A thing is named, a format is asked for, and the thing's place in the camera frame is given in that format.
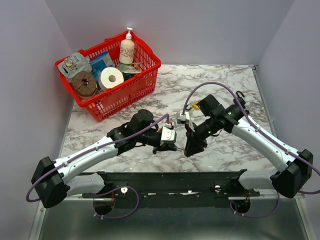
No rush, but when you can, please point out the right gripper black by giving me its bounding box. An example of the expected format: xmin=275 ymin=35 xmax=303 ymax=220
xmin=184 ymin=116 xmax=218 ymax=157

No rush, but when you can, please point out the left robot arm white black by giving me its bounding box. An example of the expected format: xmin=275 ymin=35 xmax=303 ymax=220
xmin=31 ymin=109 xmax=177 ymax=208

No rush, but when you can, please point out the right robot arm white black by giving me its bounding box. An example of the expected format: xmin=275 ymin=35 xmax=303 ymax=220
xmin=184 ymin=94 xmax=313 ymax=198

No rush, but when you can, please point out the yellow padlock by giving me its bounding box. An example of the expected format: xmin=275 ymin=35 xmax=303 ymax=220
xmin=191 ymin=100 xmax=200 ymax=111

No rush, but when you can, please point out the black padlock with keys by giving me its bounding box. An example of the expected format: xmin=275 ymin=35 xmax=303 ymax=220
xmin=235 ymin=90 xmax=245 ymax=98

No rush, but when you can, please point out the red plastic basket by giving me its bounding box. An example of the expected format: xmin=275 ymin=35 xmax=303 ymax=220
xmin=55 ymin=30 xmax=161 ymax=122

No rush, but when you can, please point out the green patterned packet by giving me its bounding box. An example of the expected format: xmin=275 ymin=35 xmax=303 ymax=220
xmin=116 ymin=62 xmax=142 ymax=74

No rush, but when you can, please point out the white toilet paper roll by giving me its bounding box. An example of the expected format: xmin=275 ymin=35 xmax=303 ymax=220
xmin=98 ymin=67 xmax=124 ymax=91

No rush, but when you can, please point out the brown tape roll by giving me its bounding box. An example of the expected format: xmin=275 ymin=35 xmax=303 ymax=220
xmin=71 ymin=70 xmax=98 ymax=98

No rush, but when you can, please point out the cream lotion pump bottle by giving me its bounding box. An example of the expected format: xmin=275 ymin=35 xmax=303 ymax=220
xmin=119 ymin=27 xmax=135 ymax=65

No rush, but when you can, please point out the blue plastic package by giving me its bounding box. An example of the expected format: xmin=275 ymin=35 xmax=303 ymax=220
xmin=89 ymin=51 xmax=115 ymax=73

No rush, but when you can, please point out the grey cartoon pouch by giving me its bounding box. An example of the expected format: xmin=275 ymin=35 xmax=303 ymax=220
xmin=57 ymin=52 xmax=92 ymax=79

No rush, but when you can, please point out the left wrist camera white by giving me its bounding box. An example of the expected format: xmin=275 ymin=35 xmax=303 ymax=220
xmin=160 ymin=120 xmax=177 ymax=145

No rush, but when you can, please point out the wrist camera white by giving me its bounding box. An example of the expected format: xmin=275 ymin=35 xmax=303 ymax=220
xmin=176 ymin=111 xmax=192 ymax=128
xmin=160 ymin=120 xmax=177 ymax=145

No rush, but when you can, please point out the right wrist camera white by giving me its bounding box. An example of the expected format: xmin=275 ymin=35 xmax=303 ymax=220
xmin=176 ymin=111 xmax=192 ymax=128

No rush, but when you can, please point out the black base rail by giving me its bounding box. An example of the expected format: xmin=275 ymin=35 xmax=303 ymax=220
xmin=82 ymin=170 xmax=260 ymax=209

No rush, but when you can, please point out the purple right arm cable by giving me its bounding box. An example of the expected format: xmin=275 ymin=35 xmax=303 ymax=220
xmin=182 ymin=81 xmax=320 ymax=219

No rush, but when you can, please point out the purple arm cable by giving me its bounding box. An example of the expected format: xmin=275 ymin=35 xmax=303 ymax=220
xmin=182 ymin=81 xmax=320 ymax=219
xmin=25 ymin=113 xmax=171 ymax=220

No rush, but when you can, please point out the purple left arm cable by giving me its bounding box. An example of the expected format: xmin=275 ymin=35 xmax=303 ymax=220
xmin=25 ymin=113 xmax=171 ymax=220

